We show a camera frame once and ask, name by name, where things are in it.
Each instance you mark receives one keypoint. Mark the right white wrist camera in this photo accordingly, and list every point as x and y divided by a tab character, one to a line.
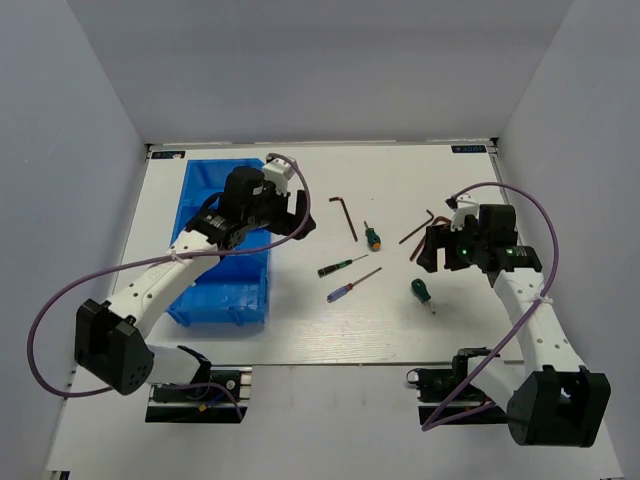
462	206

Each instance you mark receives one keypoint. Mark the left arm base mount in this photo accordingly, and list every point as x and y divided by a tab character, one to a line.
203	405

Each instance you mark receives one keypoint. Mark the right blue corner label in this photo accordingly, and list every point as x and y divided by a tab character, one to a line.
468	149

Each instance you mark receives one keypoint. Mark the green orange stubby screwdriver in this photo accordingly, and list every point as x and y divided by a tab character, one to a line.
373	239

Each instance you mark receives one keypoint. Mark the blue corner label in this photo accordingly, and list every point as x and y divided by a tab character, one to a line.
468	149
168	154

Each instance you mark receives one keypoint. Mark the brown hex key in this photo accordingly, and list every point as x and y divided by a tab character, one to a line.
349	221
438	220
424	224

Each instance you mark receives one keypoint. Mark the left blue corner label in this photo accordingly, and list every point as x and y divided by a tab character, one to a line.
168	154

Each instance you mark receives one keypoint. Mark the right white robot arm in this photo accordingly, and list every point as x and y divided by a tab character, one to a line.
555	400

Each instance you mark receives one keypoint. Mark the dark green stubby screwdriver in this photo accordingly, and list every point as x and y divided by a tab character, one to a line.
419	288

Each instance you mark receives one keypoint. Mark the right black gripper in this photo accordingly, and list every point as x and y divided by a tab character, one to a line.
440	236

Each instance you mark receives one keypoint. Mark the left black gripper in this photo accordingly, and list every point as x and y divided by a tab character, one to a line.
288	222

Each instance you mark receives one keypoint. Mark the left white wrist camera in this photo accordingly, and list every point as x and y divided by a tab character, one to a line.
279	171

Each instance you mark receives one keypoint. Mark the blue red screwdriver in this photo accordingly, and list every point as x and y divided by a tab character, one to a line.
347	288

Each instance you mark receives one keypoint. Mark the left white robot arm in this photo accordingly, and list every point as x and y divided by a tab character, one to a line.
110	338

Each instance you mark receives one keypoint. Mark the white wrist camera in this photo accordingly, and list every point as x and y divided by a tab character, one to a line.
462	206
279	171

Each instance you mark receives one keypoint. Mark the black green precision screwdriver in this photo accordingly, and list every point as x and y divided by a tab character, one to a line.
324	271

